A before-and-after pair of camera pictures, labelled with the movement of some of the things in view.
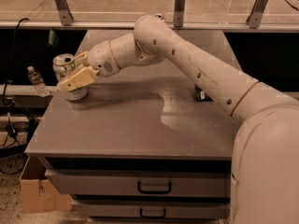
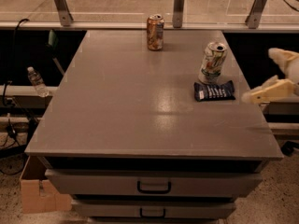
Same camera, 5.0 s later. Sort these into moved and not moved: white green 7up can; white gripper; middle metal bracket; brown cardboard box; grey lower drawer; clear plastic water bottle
Moved: white green 7up can; white gripper
Not moved: clear plastic water bottle; brown cardboard box; middle metal bracket; grey lower drawer
